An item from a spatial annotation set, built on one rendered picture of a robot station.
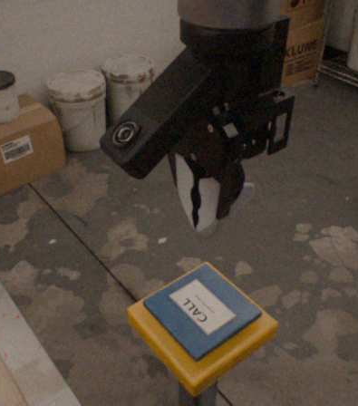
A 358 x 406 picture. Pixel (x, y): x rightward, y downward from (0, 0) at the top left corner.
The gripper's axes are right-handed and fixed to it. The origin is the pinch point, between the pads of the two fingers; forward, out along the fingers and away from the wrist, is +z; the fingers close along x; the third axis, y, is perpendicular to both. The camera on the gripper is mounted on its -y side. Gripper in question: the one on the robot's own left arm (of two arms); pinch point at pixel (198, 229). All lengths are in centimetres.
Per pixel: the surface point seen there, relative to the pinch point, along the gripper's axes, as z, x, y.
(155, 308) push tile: 11.5, 2.3, -4.2
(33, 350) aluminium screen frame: 9.4, 4.2, -17.9
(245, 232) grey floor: 110, 77, 94
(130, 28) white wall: 62, 212, 125
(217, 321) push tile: 11.4, -3.4, 0.2
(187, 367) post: 13.1, -5.1, -5.4
